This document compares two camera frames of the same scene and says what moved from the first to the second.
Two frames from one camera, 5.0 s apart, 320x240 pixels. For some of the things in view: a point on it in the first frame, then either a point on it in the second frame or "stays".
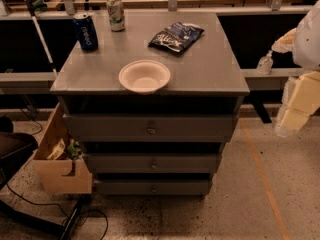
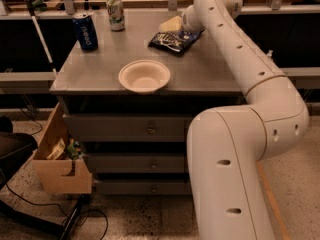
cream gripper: x=308 y=42 → x=186 y=19
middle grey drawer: x=154 y=162 stays
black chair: x=14 y=146 stays
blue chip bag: x=176 y=37 stays
